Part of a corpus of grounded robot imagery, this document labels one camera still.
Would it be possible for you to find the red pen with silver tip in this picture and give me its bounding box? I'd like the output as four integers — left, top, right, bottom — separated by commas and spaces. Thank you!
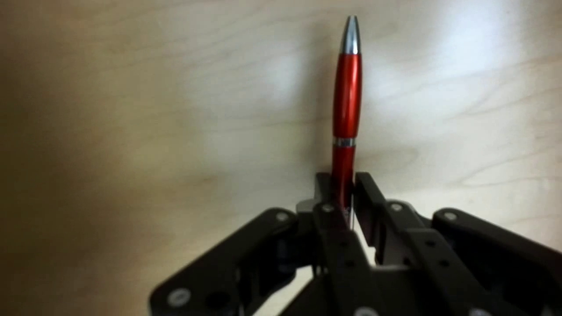
330, 14, 365, 227

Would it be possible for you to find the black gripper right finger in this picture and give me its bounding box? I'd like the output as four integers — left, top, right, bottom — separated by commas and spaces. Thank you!
352, 170, 562, 316

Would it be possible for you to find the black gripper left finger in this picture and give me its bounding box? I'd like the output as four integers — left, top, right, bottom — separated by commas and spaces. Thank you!
147, 170, 375, 316

